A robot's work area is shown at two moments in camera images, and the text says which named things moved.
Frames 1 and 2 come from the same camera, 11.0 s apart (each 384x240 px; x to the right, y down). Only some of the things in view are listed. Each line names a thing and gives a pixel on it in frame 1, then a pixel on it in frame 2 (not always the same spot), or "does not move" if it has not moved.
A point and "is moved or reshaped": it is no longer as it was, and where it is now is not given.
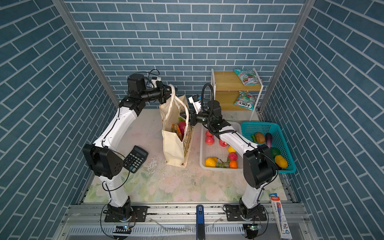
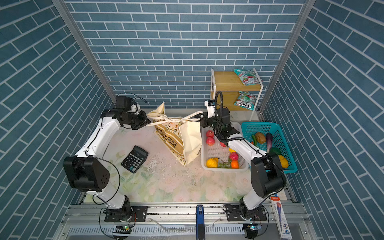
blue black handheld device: [200, 223] does not move
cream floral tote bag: [177, 131] is moved or reshaped
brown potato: [260, 137] does not move
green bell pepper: [274, 151] does not move
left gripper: [163, 94] -> [143, 120]
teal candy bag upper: [248, 77] does not move
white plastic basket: [215, 155] does not move
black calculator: [135, 159] does not move
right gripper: [194, 119] -> [206, 121]
